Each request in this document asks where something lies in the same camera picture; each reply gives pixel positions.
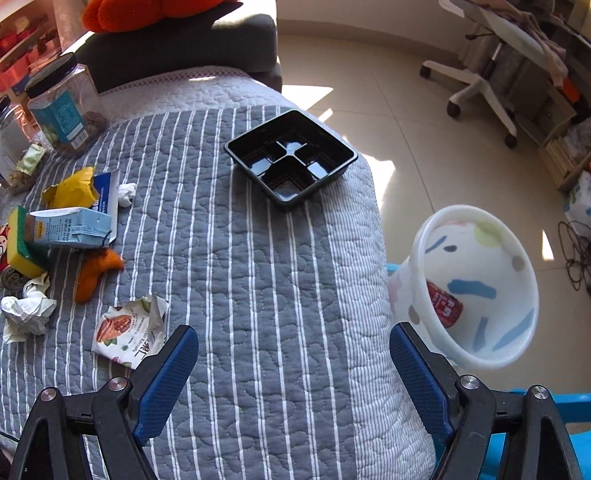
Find black plastic tray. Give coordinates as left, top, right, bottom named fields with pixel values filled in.
left=224, top=109, right=359, bottom=212

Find white patterned waste bin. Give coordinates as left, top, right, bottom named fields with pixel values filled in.
left=388, top=205, right=540, bottom=370

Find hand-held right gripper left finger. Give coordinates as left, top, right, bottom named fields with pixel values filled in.
left=9, top=324, right=200, bottom=480

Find white cocoa print wrapper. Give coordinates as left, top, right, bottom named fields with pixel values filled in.
left=91, top=294, right=169, bottom=370

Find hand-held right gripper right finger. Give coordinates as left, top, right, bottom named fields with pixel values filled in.
left=389, top=322, right=586, bottom=480

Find white plastic bag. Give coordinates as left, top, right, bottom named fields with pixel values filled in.
left=564, top=171, right=591, bottom=227

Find dark grey sofa armrest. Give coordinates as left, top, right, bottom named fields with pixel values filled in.
left=76, top=13, right=283, bottom=95

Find teal label plastic jar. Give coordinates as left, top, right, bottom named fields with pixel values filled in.
left=25, top=52, right=110, bottom=158

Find shelf with colourful boxes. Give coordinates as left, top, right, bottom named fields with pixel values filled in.
left=0, top=0, right=88, bottom=102

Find orange plush cushion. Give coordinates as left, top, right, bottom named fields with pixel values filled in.
left=82, top=0, right=244, bottom=33

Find yellow and green sponge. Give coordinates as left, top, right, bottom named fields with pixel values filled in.
left=7, top=206, right=51, bottom=280

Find light blue milk carton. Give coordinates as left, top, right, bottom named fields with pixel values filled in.
left=23, top=207, right=115, bottom=250

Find orange plush piece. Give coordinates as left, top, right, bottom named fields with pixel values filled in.
left=74, top=248, right=126, bottom=304

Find grey striped quilted blanket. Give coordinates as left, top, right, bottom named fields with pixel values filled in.
left=0, top=65, right=437, bottom=480

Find black floor cables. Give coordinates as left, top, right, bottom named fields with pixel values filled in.
left=558, top=220, right=591, bottom=291

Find blue and white box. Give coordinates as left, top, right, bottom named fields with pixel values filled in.
left=90, top=168, right=122, bottom=217

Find large crumpled white paper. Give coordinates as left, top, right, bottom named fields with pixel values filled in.
left=0, top=272, right=57, bottom=344

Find clear jar with nuts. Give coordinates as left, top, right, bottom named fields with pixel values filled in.
left=0, top=99, right=47, bottom=190

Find pink clothes on chair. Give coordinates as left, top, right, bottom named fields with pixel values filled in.
left=462, top=0, right=571, bottom=86

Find yellow snack wrapper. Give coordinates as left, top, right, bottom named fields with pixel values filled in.
left=41, top=167, right=100, bottom=210

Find pale green packet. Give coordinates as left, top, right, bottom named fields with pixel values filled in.
left=16, top=143, right=47, bottom=176

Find white office chair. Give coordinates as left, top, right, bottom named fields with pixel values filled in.
left=420, top=0, right=571, bottom=149

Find red packet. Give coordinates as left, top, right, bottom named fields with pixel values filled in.
left=426, top=281, right=464, bottom=328

